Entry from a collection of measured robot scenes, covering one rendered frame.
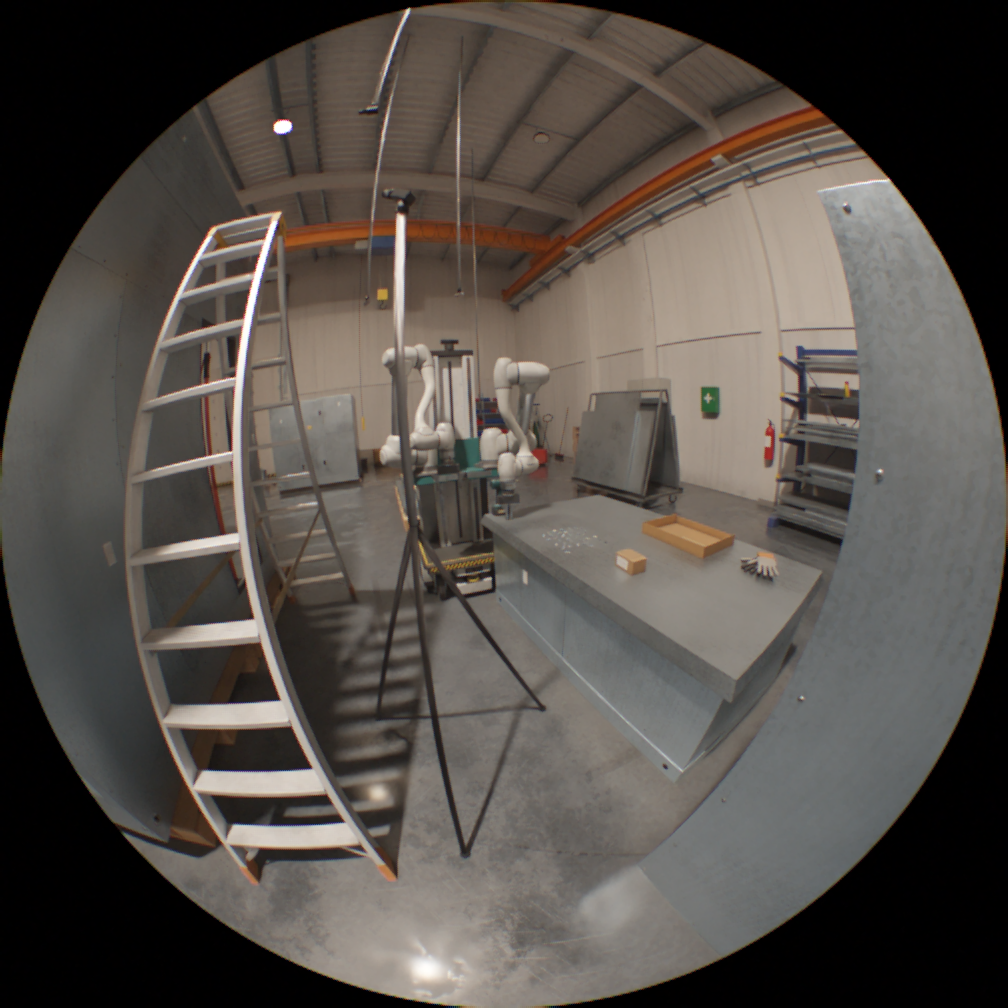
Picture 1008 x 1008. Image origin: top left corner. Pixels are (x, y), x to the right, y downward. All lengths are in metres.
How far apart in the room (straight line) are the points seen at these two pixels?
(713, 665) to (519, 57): 7.94
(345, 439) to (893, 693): 8.05
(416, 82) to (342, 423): 7.72
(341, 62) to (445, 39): 1.80
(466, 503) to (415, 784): 1.94
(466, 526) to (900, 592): 2.51
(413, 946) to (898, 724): 1.24
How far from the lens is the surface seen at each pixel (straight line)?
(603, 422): 5.00
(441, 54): 7.64
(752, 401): 6.02
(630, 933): 1.31
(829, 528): 4.46
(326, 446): 7.97
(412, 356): 2.05
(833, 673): 0.50
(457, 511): 2.53
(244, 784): 1.17
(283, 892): 1.49
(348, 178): 9.73
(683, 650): 1.02
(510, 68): 7.76
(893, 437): 0.42
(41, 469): 1.34
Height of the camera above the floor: 1.27
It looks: 15 degrees down
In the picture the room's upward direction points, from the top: 3 degrees counter-clockwise
